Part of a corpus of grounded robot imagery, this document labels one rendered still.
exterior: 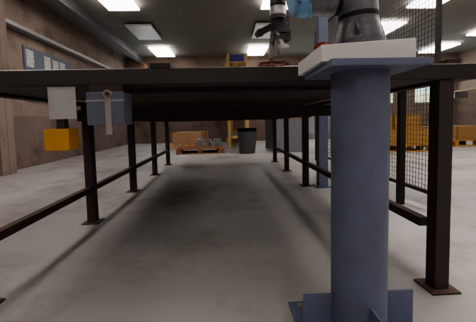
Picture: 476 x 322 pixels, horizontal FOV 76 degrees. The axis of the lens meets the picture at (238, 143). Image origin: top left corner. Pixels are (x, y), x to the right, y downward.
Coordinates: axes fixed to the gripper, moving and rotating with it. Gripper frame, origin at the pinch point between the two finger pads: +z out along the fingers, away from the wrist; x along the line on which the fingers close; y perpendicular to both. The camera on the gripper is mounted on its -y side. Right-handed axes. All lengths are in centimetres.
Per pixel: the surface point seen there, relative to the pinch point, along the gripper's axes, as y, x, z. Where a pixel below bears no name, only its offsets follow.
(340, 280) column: 3, -57, 78
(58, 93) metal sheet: -88, -19, 17
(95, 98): -74, -24, 19
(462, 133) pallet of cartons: 596, 479, 68
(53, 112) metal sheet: -90, -19, 24
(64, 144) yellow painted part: -86, -22, 35
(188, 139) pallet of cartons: -41, 680, 71
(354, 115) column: 6, -60, 28
